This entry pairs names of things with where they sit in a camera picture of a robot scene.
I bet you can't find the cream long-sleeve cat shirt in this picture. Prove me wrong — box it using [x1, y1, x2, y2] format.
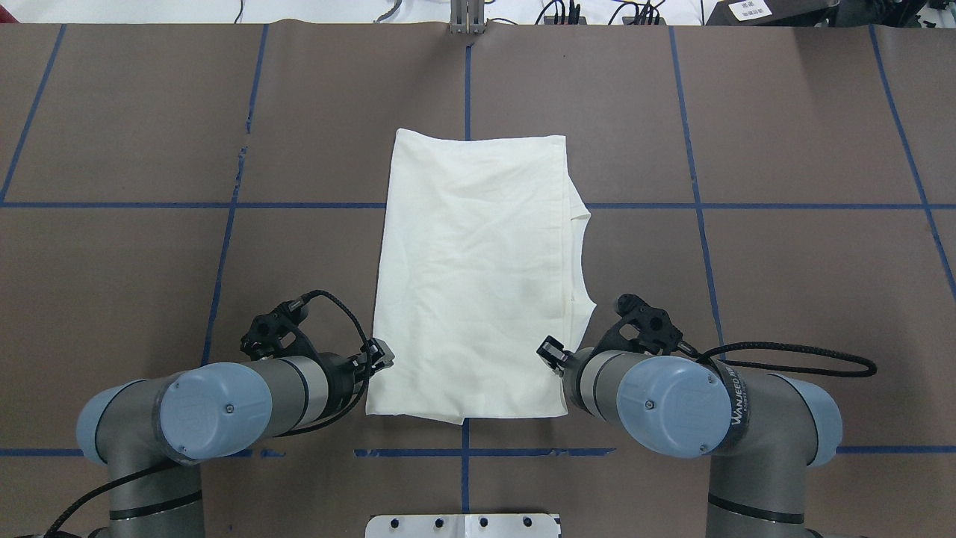
[365, 129, 595, 425]

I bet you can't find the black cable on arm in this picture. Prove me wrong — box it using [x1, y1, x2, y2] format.
[695, 341, 878, 379]
[45, 290, 374, 538]

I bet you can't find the aluminium frame post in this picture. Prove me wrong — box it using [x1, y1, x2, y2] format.
[450, 0, 487, 35]

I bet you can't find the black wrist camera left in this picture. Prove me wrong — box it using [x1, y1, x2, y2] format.
[240, 297, 320, 361]

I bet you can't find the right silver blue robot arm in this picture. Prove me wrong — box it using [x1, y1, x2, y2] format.
[537, 337, 843, 537]

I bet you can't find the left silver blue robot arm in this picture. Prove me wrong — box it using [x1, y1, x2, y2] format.
[44, 339, 395, 537]

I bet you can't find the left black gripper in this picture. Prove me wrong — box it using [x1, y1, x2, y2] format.
[321, 338, 395, 412]

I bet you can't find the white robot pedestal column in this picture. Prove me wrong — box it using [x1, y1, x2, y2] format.
[364, 512, 562, 537]

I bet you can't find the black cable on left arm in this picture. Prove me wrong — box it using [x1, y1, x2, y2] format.
[45, 290, 374, 538]

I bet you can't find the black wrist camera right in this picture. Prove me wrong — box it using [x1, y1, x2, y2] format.
[593, 294, 699, 358]

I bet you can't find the black power adapter box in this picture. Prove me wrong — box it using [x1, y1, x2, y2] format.
[704, 1, 840, 27]

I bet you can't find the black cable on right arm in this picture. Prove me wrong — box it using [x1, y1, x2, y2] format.
[695, 341, 878, 379]

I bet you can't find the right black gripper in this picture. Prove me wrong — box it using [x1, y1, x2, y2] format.
[536, 336, 591, 408]

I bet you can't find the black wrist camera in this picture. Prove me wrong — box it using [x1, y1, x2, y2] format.
[240, 297, 320, 361]
[593, 294, 699, 358]

